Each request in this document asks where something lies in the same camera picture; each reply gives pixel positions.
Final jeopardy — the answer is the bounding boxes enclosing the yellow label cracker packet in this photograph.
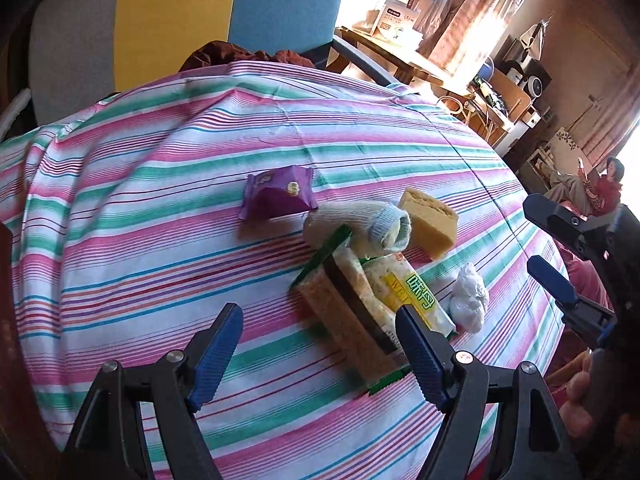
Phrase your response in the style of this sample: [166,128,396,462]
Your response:
[361,254,458,341]

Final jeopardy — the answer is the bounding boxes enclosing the person's right hand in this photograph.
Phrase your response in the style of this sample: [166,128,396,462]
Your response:
[547,350,606,441]

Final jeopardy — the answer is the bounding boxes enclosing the black stereo speaker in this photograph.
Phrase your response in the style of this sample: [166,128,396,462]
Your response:
[500,57,553,98]

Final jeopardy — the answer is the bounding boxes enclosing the dark red cloth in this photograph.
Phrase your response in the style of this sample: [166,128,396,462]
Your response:
[179,41,316,73]

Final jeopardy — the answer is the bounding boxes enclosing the purple snack packet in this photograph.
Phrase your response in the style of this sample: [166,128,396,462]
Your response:
[238,165,319,222]

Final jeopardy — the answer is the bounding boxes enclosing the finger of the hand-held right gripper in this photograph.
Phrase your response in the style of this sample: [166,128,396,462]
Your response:
[523,193,621,261]
[527,255,617,348]

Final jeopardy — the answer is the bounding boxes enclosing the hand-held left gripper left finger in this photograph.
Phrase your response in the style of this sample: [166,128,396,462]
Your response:
[62,302,245,480]

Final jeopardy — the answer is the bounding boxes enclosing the yellow sponge cake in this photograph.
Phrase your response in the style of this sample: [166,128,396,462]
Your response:
[397,187,459,261]

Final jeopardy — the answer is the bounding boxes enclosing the white printed carton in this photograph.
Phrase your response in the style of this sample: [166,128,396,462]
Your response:
[372,0,441,38]

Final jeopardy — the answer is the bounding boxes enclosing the beige patterned curtain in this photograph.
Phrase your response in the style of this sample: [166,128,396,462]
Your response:
[417,0,538,76]

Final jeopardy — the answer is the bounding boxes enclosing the pale sock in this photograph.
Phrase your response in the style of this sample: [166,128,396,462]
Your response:
[303,200,412,254]

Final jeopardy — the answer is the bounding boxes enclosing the striped pink green tablecloth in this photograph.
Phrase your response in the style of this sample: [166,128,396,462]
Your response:
[0,60,571,480]

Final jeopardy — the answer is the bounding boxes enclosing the wooden desk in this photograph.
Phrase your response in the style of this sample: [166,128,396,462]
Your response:
[334,25,516,151]

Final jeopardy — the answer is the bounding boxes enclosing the person's pink garment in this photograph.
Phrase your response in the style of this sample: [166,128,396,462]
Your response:
[552,237,613,313]

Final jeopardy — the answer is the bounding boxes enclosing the white plastic wad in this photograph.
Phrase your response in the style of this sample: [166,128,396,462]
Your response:
[448,262,490,333]

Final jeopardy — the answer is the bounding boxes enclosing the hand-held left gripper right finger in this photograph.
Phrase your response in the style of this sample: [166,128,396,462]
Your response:
[395,305,583,480]

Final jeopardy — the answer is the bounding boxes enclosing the sheer pink curtain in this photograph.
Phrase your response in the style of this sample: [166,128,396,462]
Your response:
[575,50,640,171]

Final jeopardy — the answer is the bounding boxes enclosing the grey yellow blue chair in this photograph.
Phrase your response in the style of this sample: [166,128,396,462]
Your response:
[27,0,396,126]

